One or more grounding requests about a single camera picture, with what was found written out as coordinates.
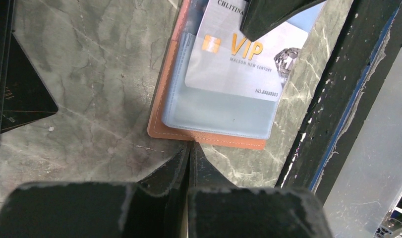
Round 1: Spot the silver VIP card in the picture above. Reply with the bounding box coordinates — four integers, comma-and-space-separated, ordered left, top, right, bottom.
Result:
184, 0, 308, 102

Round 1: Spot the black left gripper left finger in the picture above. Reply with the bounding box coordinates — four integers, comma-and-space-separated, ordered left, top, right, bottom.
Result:
0, 143, 191, 238

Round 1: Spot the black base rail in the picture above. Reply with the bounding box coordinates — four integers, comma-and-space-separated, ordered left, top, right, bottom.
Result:
276, 0, 402, 202

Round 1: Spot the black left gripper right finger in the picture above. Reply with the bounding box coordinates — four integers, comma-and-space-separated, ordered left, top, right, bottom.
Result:
187, 142, 332, 238

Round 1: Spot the black card stack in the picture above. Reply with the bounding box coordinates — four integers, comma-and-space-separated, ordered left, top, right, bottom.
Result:
0, 0, 58, 138

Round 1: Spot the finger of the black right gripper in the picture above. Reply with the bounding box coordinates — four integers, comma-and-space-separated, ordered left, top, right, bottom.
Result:
240, 0, 324, 41

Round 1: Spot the tan leather card holder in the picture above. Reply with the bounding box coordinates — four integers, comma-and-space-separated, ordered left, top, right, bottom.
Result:
147, 0, 324, 150

